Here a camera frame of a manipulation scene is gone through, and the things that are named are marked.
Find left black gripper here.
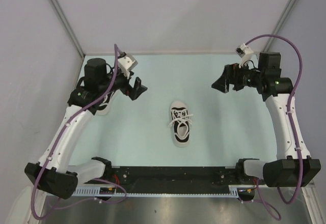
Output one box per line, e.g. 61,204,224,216
99,57,147,100

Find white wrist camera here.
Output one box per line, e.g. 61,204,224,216
118,52,138,79
235,43,254,68

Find aluminium front frame rail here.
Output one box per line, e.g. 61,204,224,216
37,166,315,188

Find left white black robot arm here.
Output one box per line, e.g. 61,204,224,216
24,53,147,200

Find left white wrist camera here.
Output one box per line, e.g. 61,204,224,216
118,52,138,79

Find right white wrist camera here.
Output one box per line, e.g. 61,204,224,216
235,43,254,68

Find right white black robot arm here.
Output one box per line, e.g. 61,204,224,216
211,52,321,187

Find aluminium corner post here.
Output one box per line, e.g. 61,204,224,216
262,0,308,55
48,0,85,59

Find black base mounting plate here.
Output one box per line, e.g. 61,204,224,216
102,166,254,190

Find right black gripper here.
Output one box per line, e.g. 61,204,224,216
211,60,264,93

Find grey slotted cable duct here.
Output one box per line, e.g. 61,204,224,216
72,186,255,198

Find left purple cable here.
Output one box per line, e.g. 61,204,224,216
30,43,128,220

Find black white sneaker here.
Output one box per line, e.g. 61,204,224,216
95,93,112,116
168,101,194,147

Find right aluminium corner post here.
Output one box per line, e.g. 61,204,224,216
262,0,308,55

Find left aluminium corner post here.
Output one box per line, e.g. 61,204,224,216
48,0,85,59

